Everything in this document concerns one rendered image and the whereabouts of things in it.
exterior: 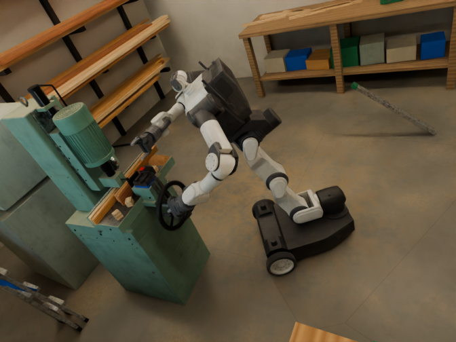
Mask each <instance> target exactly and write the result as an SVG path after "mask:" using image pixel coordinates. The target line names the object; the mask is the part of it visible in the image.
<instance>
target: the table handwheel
mask: <svg viewBox="0 0 456 342"><path fill-rule="evenodd" d="M172 185H178V186H179V187H180V188H181V189H182V190H183V188H184V187H185V185H184V184H183V183H182V182H180V181H178V180H171V181H170V182H168V183H166V184H165V185H164V186H163V188H162V189H161V191H160V193H159V196H158V199H157V217H158V220H159V223H160V224H161V226H162V227H163V228H164V229H166V230H168V231H175V230H177V229H179V228H180V227H181V226H182V225H183V224H184V222H185V221H186V219H187V216H188V213H189V210H188V211H186V212H185V213H184V216H183V217H182V219H181V220H180V221H179V222H178V223H177V224H176V225H174V226H173V221H174V216H173V215H172V216H171V221H170V225H168V224H167V223H166V222H165V220H164V218H163V215H162V208H169V209H170V207H169V205H168V203H167V202H163V198H164V196H166V198H167V199H168V198H169V196H168V194H167V193H166V191H167V190H168V189H169V188H170V187H171V186H172Z"/></svg>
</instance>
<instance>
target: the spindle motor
mask: <svg viewBox="0 0 456 342"><path fill-rule="evenodd" d="M53 122H54V123H55V125H56V127H57V128H58V129H59V130H60V132H61V133H62V135H63V136H64V137H65V138H66V140H67V141H68V142H69V144H70V146H72V148H73V149H74V151H75V152H76V154H78V156H79V158H80V159H81V160H82V162H83V163H84V164H85V166H86V167H88V168H94V167H97V166H100V165H102V164H104V163H105V162H107V161H108V160H109V159H111V158H112V156H113V154H114V152H115V150H114V148H113V147H112V146H111V144H110V142H109V141H108V139H107V138H106V136H105V134H104V133H103V131H102V130H101V129H100V127H99V125H98V124H97V122H96V120H95V119H94V117H93V116H92V114H91V113H90V111H89V110H88V108H87V107H86V105H85V104H83V103H82V102H77V103H74V104H71V105H69V106H67V107H65V108H63V109H61V110H60V111H59V112H57V113H56V114H55V115H54V116H53Z"/></svg>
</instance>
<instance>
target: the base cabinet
mask: <svg viewBox="0 0 456 342"><path fill-rule="evenodd" d="M74 234H75V235H76V236H77V237H78V238H79V239H80V240H81V241H82V242H83V243H84V245H85V246H86V247H87V248H88V249H89V250H90V251H91V253H92V254H93V255H94V256H95V257H96V258H97V259H98V260H99V261H100V262H101V263H102V264H103V265H104V267H105V268H106V269H107V270H108V271H109V272H110V273H111V275H112V276H113V277H114V278H115V279H116V280H117V281H118V282H119V283H120V284H121V285H122V286H123V287H124V288H125V290H129V291H132V292H137V293H140V294H143V295H147V296H150V297H155V298H158V299H163V300H166V301H170V302H173V303H178V304H181V305H186V303H187V301H188V299H189V297H190V295H191V293H192V291H193V288H194V286H195V284H196V282H197V280H198V278H199V276H200V274H201V272H202V270H203V268H204V266H205V264H206V261H207V260H208V257H209V256H210V252H209V251H208V249H207V247H206V245H205V243H204V241H203V239H202V238H201V236H200V234H199V233H198V231H197V229H196V227H195V225H194V224H193V222H192V220H191V218H190V217H189V218H188V219H187V220H186V221H185V222H184V224H183V225H182V226H181V227H180V228H179V229H177V230H175V231H168V230H166V229H164V228H163V227H162V226H161V224H160V223H159V220H158V217H157V216H156V217H155V219H154V220H153V222H152V223H151V225H150V226H149V228H148V229H147V231H146V232H145V234H144V235H143V237H142V238H141V239H140V241H139V243H136V242H129V241H124V240H116V239H113V238H108V237H100V236H96V235H88V234H84V233H76V232H74Z"/></svg>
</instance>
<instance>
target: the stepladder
mask: <svg viewBox="0 0 456 342"><path fill-rule="evenodd" d="M10 273H11V272H10V271H8V270H6V269H4V268H1V267H0V288H2V289H4V290H5V291H7V292H9V293H10V294H12V295H14V296H15V297H18V298H19V299H21V300H23V301H25V302H26V303H28V304H30V305H32V306H33V307H35V308H37V309H39V310H41V311H42V312H44V313H46V314H47V315H49V316H51V317H53V318H55V319H57V321H58V322H60V323H64V324H68V325H70V326H72V327H73V328H75V329H76V330H77V331H79V332H81V330H82V327H80V326H79V325H78V324H76V323H75V324H74V323H72V322H71V321H69V320H67V319H66V318H63V317H62V316H60V315H58V314H57V313H59V312H60V310H61V311H63V312H64V313H66V314H69V315H74V316H76V317H78V318H79V319H81V320H83V321H84V322H88V320H89V319H88V318H87V317H85V316H83V315H80V314H78V313H76V312H74V311H72V310H71V309H69V308H67V307H65V304H66V302H65V301H63V300H61V299H58V298H56V297H53V296H52V295H50V296H49V297H48V298H47V297H46V296H44V295H42V294H40V293H38V292H39V291H40V290H41V289H40V287H38V286H35V285H33V284H30V283H28V282H24V283H23V284H22V283H20V282H17V281H15V280H13V279H11V278H10V277H8V275H9V274H10ZM15 289H17V290H15ZM33 297H36V298H38V299H40V300H42V301H44V303H43V305H41V304H40V303H38V302H36V301H34V300H32V298H33ZM53 311H55V312H57V313H55V312H53Z"/></svg>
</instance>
